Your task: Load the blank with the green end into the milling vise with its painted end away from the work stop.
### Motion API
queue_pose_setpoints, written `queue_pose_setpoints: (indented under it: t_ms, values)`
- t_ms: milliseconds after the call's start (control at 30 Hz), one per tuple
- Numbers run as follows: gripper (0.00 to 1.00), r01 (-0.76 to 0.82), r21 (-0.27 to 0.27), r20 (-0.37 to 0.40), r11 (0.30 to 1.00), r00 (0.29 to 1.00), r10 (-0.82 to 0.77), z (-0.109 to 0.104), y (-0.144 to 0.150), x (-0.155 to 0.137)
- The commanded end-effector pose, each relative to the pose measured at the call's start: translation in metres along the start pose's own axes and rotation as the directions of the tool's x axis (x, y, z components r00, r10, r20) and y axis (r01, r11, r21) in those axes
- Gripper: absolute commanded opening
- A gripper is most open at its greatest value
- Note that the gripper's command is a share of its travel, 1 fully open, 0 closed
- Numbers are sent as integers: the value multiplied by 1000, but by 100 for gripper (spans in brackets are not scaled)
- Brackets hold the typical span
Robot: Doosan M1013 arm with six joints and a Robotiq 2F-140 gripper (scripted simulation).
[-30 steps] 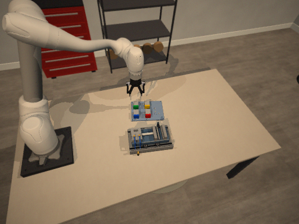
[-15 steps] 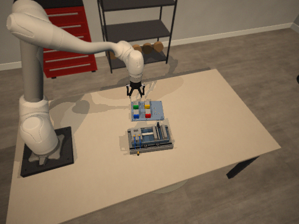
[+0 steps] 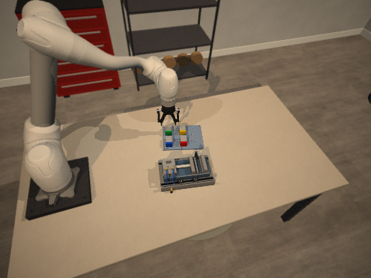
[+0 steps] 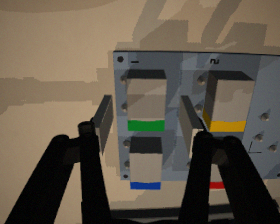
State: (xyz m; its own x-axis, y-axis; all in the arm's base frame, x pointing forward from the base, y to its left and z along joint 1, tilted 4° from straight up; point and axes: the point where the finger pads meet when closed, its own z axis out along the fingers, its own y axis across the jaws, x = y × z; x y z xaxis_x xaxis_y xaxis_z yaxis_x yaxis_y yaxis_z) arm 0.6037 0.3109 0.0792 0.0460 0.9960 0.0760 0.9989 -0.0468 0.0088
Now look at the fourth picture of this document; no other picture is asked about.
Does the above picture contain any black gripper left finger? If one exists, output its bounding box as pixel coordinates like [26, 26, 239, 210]
[4, 95, 114, 224]

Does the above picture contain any small grey block with red end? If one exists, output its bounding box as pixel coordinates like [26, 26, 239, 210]
[210, 137, 225, 189]

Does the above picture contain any tan block with yellow end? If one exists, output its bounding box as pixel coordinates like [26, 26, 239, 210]
[202, 70, 255, 132]

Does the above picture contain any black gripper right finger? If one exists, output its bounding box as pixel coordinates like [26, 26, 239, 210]
[177, 95, 280, 224]

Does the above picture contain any tan block with blue end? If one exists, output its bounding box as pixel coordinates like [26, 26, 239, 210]
[129, 137, 163, 190]

